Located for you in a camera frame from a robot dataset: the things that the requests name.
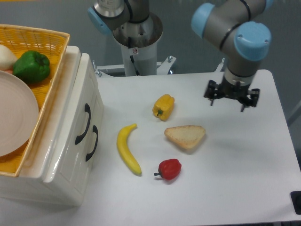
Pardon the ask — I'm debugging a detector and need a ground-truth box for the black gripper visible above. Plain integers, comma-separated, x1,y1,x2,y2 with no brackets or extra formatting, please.
204,80,260,112

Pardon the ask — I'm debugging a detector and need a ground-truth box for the black top drawer handle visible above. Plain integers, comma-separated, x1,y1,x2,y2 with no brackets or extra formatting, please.
75,103,92,145

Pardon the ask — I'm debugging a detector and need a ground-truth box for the black drawer handle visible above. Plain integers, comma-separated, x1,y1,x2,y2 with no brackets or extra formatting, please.
85,125,99,162
75,103,92,145

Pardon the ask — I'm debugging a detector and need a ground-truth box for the white drawer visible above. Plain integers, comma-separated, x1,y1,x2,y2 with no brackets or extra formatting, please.
44,53,104,206

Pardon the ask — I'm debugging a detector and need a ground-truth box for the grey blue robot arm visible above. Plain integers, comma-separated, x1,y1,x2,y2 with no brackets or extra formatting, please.
88,0,272,108

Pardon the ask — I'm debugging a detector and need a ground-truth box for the white drawer cabinet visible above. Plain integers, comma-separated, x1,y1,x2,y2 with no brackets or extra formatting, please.
0,46,104,206

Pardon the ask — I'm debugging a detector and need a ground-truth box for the slice of bread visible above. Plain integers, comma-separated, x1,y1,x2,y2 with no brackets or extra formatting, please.
164,125,206,150

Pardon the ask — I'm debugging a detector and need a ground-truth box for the yellow bell pepper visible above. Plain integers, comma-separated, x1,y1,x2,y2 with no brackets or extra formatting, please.
152,94,174,121

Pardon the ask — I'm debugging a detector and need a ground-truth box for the red bell pepper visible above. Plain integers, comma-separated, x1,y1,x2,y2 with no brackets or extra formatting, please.
154,159,182,180

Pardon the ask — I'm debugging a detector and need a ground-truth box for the yellow banana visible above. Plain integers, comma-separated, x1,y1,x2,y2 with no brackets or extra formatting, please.
116,123,142,176

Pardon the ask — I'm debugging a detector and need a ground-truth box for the black corner device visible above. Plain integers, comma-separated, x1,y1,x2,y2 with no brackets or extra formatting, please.
290,191,301,215

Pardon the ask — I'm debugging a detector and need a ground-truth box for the yellow woven basket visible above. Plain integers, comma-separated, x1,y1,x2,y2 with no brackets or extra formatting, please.
0,24,70,177

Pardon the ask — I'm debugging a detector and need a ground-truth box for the green bell pepper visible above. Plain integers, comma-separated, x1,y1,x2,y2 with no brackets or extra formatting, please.
13,50,50,83

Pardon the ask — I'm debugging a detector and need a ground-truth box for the pink plate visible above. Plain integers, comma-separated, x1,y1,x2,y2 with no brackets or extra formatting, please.
0,71,39,156

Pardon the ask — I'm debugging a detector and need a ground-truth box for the white onion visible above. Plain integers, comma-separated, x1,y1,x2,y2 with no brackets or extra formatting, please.
0,45,17,71

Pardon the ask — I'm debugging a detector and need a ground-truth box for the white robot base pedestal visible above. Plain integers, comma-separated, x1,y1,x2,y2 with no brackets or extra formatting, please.
112,12,163,76

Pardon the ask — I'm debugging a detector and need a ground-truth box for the black lower drawer handle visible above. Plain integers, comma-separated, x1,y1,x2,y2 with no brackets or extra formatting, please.
85,125,99,162

